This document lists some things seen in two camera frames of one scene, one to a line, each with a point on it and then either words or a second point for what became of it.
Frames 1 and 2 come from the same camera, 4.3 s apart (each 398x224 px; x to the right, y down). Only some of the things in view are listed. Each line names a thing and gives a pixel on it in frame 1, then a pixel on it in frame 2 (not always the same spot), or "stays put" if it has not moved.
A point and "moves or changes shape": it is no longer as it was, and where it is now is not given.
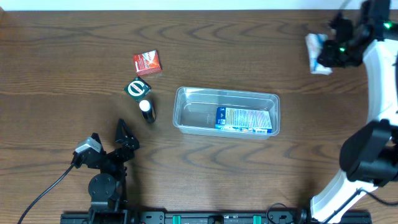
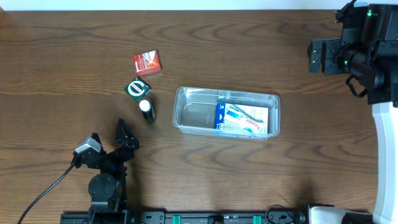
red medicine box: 147,63 stays put
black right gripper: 330,54 → 325,56
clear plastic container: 238,114 stays put
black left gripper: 112,154 stays put
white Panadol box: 314,42 moves or changes shape
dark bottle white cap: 148,111 stays put
